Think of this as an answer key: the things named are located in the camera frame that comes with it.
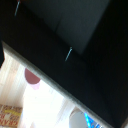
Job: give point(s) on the pink cup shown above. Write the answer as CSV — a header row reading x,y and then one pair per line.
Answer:
x,y
32,77

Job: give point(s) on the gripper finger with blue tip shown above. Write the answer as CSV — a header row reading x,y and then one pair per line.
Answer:
x,y
81,121

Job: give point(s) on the red yellow snack box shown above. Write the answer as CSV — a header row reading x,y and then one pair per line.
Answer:
x,y
9,116

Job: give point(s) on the dark wooden drawer cabinet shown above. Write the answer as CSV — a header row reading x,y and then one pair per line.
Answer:
x,y
76,43

